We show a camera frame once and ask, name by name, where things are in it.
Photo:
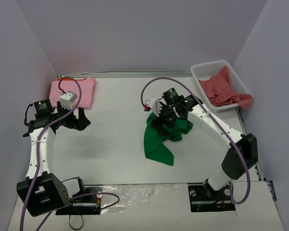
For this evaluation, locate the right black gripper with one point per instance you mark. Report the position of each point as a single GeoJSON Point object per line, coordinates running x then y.
{"type": "Point", "coordinates": [160, 123]}

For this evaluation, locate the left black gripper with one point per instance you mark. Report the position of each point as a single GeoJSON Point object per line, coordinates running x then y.
{"type": "Point", "coordinates": [73, 118]}

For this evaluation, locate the green t shirt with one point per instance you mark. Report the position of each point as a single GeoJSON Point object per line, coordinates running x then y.
{"type": "Point", "coordinates": [154, 148]}

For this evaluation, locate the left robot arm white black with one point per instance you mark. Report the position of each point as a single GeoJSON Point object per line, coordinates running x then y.
{"type": "Point", "coordinates": [41, 191]}

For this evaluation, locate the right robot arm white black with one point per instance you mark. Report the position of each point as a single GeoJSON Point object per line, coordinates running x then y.
{"type": "Point", "coordinates": [241, 151]}

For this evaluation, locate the folded pink t shirt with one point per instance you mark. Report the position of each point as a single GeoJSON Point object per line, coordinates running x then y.
{"type": "Point", "coordinates": [87, 87]}

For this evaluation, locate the folded orange t shirt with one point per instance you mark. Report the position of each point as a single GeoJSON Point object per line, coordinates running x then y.
{"type": "Point", "coordinates": [66, 78]}

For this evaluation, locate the red t shirt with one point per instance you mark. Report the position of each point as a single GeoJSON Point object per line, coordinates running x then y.
{"type": "Point", "coordinates": [219, 91]}

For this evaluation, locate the white plastic basket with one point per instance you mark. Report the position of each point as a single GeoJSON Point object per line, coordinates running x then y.
{"type": "Point", "coordinates": [204, 71]}

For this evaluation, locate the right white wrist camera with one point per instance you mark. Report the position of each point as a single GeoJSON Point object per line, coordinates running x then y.
{"type": "Point", "coordinates": [153, 105]}

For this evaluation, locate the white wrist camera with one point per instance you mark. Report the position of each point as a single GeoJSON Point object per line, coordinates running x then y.
{"type": "Point", "coordinates": [67, 99]}
{"type": "Point", "coordinates": [153, 105]}

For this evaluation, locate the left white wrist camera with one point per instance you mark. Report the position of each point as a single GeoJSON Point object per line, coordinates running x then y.
{"type": "Point", "coordinates": [67, 99]}

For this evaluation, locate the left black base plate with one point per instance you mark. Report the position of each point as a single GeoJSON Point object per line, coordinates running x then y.
{"type": "Point", "coordinates": [88, 205]}

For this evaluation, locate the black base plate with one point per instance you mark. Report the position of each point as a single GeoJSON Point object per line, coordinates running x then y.
{"type": "Point", "coordinates": [88, 205]}
{"type": "Point", "coordinates": [202, 200]}

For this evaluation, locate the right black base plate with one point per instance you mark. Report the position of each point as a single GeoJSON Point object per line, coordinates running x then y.
{"type": "Point", "coordinates": [202, 200]}

